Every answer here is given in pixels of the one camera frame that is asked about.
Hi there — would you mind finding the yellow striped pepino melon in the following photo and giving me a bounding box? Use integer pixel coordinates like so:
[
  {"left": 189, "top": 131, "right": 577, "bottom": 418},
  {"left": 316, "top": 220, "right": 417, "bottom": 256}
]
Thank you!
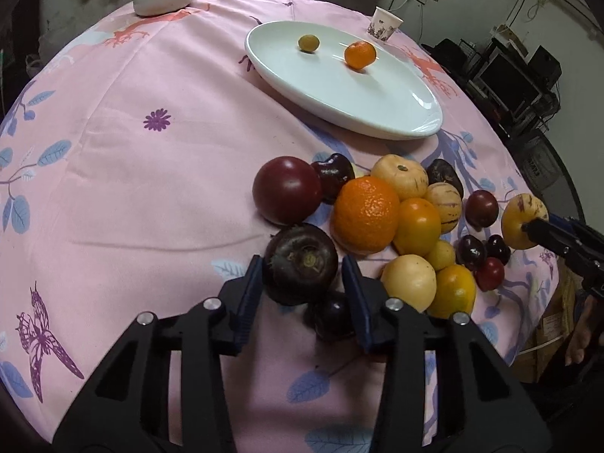
[{"left": 501, "top": 193, "right": 549, "bottom": 250}]

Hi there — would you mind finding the red cherry tomato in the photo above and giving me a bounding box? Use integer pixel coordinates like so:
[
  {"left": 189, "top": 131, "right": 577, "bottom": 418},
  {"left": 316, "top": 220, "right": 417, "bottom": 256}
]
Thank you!
[{"left": 474, "top": 258, "right": 505, "bottom": 291}]

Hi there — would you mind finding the dark purple mangosteen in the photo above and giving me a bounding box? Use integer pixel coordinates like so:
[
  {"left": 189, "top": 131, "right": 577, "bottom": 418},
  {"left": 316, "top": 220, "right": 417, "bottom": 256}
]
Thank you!
[{"left": 426, "top": 159, "right": 464, "bottom": 197}]

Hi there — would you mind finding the orange yellow tomato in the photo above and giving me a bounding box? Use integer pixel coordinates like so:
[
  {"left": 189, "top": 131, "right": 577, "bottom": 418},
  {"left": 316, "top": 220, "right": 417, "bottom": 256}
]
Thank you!
[{"left": 393, "top": 197, "right": 441, "bottom": 257}]

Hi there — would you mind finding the pale pepino melon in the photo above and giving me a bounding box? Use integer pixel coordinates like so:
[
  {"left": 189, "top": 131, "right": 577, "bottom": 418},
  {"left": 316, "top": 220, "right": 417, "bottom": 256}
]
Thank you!
[{"left": 371, "top": 154, "right": 429, "bottom": 200}]

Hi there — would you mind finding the large orange mandarin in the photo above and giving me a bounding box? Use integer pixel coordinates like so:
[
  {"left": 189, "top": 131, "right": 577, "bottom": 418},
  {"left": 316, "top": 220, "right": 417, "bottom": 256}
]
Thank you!
[{"left": 330, "top": 176, "right": 400, "bottom": 256}]

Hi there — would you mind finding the dark water chestnut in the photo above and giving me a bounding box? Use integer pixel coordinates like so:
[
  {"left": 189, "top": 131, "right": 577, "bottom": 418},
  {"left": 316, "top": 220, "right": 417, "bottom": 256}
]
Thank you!
[{"left": 263, "top": 223, "right": 339, "bottom": 307}]

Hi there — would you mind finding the dark heart-shaped cherry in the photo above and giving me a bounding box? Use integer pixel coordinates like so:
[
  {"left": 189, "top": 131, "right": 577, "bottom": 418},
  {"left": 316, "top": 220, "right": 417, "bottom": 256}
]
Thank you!
[{"left": 311, "top": 153, "right": 355, "bottom": 205}]

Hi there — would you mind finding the dark red plum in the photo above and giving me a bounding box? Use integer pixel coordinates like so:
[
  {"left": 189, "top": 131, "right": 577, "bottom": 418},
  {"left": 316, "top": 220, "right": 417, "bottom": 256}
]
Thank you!
[{"left": 252, "top": 157, "right": 322, "bottom": 225}]

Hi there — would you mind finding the small orange mandarin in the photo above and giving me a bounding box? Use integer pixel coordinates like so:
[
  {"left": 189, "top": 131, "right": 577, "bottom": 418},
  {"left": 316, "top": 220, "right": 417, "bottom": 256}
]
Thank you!
[{"left": 344, "top": 41, "right": 377, "bottom": 71}]

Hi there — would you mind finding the small green-yellow fruit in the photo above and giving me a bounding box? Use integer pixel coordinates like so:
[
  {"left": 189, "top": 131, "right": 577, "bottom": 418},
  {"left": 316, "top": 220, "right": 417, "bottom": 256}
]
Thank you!
[{"left": 298, "top": 34, "right": 320, "bottom": 53}]

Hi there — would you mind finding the computer monitor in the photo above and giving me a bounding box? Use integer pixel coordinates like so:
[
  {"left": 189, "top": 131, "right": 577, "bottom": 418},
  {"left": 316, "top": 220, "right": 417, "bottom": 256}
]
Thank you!
[{"left": 471, "top": 49, "right": 542, "bottom": 120}]

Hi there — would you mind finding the pink patterned tablecloth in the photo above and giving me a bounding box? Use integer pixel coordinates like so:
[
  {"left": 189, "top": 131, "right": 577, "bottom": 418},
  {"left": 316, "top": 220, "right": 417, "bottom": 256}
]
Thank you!
[{"left": 1, "top": 0, "right": 559, "bottom": 452}]

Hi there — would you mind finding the white oval plate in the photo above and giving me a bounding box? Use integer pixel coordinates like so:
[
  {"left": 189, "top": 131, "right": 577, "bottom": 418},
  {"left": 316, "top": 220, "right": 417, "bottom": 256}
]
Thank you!
[{"left": 245, "top": 20, "right": 443, "bottom": 140}]

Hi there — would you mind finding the floral paper cup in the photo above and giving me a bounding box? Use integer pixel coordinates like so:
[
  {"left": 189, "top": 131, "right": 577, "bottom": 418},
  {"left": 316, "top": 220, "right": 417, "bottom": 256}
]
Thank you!
[{"left": 367, "top": 6, "right": 403, "bottom": 43}]

